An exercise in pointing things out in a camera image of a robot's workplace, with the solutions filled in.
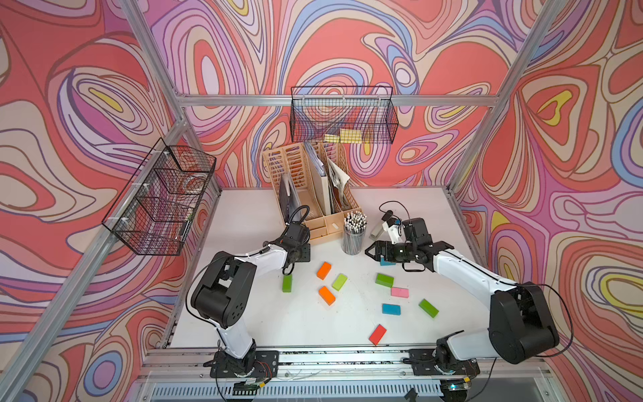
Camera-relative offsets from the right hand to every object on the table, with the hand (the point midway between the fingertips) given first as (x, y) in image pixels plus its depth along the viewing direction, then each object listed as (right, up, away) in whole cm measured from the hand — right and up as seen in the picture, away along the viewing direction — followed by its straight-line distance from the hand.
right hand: (376, 258), depth 87 cm
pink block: (+9, -13, +1) cm, 15 cm away
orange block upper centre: (-19, -6, +6) cm, 20 cm away
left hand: (-26, +1, +10) cm, 28 cm away
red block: (-1, -23, -8) cm, 24 cm away
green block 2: (+4, -8, +3) cm, 10 cm away
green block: (-32, -9, +2) cm, 33 cm away
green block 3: (+18, -17, -2) cm, 25 cm away
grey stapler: (+4, +8, +15) cm, 17 cm away
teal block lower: (+5, -17, -3) cm, 18 cm away
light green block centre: (-13, -10, +4) cm, 17 cm away
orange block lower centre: (-17, -13, -1) cm, 22 cm away
